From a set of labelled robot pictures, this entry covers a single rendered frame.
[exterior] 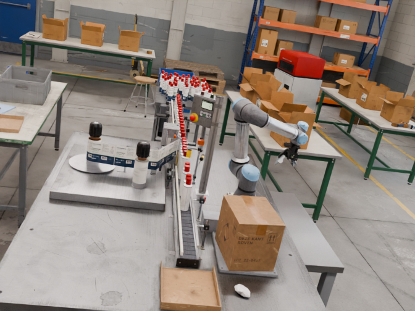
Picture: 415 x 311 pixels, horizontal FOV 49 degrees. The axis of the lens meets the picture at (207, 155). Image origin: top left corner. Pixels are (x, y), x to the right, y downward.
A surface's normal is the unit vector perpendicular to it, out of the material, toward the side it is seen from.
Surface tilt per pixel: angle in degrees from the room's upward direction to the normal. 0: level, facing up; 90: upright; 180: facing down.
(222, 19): 90
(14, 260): 0
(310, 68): 90
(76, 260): 0
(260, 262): 90
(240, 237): 90
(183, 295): 0
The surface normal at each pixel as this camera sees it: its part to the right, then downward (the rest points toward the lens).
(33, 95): 0.19, 0.38
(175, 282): 0.17, -0.92
